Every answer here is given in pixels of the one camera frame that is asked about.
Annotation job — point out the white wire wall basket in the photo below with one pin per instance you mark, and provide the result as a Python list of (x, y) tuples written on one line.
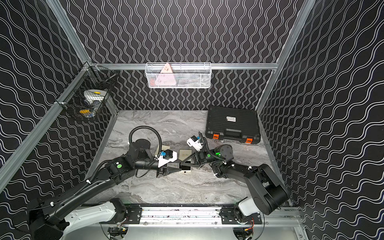
[(192, 75)]

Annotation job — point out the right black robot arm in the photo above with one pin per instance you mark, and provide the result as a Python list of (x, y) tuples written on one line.
[(267, 191)]

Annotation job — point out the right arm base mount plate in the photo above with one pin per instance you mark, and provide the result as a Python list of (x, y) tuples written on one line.
[(232, 216)]

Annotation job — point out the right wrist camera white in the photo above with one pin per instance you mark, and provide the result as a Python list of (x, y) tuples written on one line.
[(195, 142)]

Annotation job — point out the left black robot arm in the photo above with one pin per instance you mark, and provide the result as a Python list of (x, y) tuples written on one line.
[(46, 217)]

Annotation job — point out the black wire corner basket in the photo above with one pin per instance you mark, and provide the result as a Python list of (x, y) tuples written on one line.
[(90, 95)]

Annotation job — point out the aluminium front rail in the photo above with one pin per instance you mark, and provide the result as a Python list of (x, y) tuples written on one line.
[(175, 216)]

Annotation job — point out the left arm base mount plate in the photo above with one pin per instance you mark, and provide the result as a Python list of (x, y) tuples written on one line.
[(126, 216)]

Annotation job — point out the pink triangular card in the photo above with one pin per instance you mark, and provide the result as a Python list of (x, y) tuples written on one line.
[(166, 77)]

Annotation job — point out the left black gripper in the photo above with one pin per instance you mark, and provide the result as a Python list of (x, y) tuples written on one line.
[(162, 169)]

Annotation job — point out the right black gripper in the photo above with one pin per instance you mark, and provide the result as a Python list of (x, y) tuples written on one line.
[(201, 157)]

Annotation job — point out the black plastic tool case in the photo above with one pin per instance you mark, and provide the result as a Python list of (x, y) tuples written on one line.
[(233, 124)]

